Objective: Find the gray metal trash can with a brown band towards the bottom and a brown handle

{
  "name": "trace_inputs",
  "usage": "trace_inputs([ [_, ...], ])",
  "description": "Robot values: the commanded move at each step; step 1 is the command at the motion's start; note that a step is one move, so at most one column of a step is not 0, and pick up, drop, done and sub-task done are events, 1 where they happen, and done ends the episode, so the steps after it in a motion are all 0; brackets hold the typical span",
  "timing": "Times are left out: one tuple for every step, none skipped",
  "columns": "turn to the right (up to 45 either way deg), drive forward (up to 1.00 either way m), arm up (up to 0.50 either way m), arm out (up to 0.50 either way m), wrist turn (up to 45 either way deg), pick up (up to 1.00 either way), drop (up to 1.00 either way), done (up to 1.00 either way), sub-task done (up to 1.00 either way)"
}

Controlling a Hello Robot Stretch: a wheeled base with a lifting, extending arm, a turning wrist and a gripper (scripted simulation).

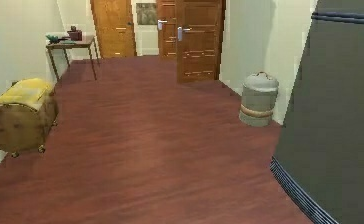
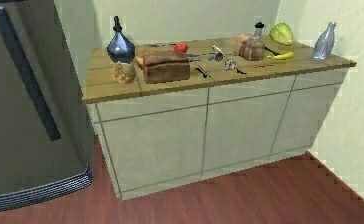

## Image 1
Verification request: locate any gray metal trash can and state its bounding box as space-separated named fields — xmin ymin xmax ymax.
xmin=238 ymin=71 xmax=280 ymax=128

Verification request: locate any brown wooden room door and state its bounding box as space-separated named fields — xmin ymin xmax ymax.
xmin=175 ymin=0 xmax=224 ymax=84
xmin=90 ymin=0 xmax=138 ymax=60
xmin=156 ymin=0 xmax=178 ymax=60

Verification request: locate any brown side table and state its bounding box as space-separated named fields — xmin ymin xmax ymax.
xmin=45 ymin=34 xmax=101 ymax=82

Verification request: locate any green object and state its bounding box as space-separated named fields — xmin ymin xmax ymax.
xmin=45 ymin=34 xmax=77 ymax=46

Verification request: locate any dark grey fridge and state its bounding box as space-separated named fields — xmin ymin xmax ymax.
xmin=269 ymin=0 xmax=364 ymax=224

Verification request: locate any brown chest with yellow cushion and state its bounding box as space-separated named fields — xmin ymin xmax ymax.
xmin=0 ymin=77 xmax=60 ymax=158

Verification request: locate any silver door handle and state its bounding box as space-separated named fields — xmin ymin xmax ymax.
xmin=177 ymin=26 xmax=192 ymax=42
xmin=156 ymin=19 xmax=169 ymax=32

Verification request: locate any framed wall picture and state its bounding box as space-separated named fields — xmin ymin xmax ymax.
xmin=135 ymin=2 xmax=158 ymax=26

